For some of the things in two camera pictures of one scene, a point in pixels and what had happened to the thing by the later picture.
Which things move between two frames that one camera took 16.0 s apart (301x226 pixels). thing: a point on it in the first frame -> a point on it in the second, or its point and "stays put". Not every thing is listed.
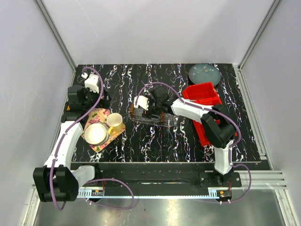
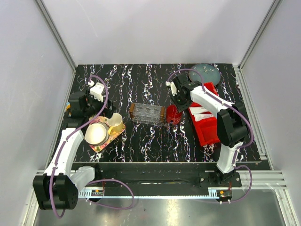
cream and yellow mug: x=115 y=121 stays put
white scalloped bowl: x=96 y=133 stays put
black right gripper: x=151 y=100 -> x=180 y=108
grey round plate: x=204 y=73 stays put
